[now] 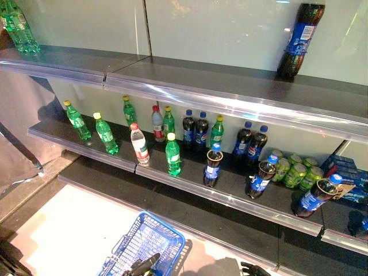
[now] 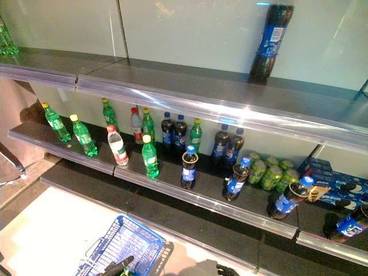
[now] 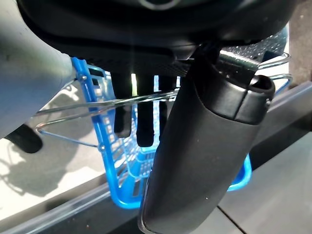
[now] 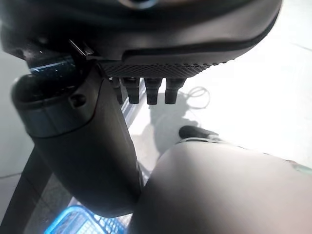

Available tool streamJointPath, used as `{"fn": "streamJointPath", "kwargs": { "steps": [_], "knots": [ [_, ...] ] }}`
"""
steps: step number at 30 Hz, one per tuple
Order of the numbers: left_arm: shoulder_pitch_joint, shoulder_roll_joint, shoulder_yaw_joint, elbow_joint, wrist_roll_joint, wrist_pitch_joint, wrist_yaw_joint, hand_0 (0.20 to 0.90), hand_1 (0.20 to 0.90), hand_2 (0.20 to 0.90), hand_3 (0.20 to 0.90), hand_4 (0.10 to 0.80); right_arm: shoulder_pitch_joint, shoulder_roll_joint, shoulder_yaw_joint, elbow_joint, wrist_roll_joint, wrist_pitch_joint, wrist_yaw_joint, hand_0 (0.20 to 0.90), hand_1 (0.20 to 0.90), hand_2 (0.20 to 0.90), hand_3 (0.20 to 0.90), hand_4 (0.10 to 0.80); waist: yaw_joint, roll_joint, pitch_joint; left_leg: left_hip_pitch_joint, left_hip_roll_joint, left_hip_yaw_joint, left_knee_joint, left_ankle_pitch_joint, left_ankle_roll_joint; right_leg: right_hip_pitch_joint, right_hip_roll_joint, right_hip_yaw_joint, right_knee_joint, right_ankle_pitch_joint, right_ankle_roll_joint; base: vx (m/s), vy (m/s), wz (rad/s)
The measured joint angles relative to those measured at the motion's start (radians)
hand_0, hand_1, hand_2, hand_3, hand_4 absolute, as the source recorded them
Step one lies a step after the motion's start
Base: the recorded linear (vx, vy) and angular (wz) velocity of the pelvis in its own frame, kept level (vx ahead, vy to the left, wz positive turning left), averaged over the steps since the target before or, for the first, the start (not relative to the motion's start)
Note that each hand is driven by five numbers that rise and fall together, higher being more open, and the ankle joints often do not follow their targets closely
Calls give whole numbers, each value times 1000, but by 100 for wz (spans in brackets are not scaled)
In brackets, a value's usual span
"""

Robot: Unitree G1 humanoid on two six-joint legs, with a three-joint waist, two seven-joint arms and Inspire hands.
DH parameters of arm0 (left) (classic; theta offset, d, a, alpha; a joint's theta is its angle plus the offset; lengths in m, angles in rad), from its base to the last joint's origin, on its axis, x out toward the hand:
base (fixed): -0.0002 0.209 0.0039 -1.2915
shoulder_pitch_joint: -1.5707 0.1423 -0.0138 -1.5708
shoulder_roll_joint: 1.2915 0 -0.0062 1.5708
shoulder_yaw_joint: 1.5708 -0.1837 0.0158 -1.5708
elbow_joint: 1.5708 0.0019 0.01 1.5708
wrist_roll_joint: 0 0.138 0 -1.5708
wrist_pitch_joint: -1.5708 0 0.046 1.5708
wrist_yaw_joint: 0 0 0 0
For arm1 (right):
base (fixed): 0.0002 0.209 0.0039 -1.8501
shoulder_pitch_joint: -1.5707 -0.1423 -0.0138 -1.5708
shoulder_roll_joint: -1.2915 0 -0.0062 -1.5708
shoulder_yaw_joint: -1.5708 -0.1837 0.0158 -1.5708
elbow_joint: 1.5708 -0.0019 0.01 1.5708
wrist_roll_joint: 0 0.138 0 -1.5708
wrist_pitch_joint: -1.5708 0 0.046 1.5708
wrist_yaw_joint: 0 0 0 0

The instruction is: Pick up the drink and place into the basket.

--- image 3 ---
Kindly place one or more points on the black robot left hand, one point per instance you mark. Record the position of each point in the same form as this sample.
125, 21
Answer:
200, 146

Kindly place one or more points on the blue plastic shopping basket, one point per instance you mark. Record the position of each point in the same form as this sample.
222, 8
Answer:
122, 197

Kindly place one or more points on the black robot foot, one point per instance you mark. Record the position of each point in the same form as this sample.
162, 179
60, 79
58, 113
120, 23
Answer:
25, 140

